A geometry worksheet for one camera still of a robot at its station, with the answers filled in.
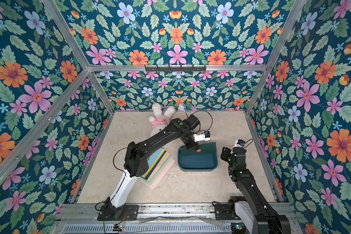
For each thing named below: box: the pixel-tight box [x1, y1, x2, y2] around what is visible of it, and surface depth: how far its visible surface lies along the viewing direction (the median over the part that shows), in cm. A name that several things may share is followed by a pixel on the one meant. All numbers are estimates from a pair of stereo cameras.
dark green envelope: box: [185, 141, 217, 156], surface depth 88 cm
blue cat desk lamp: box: [177, 103, 189, 118], surface depth 95 cm
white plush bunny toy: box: [147, 102, 176, 137], surface depth 106 cm
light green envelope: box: [139, 156, 173, 186], surface depth 89 cm
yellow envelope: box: [147, 151, 172, 182], surface depth 95 cm
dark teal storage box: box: [177, 146, 218, 172], surface depth 91 cm
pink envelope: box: [140, 157, 176, 191], surface depth 88 cm
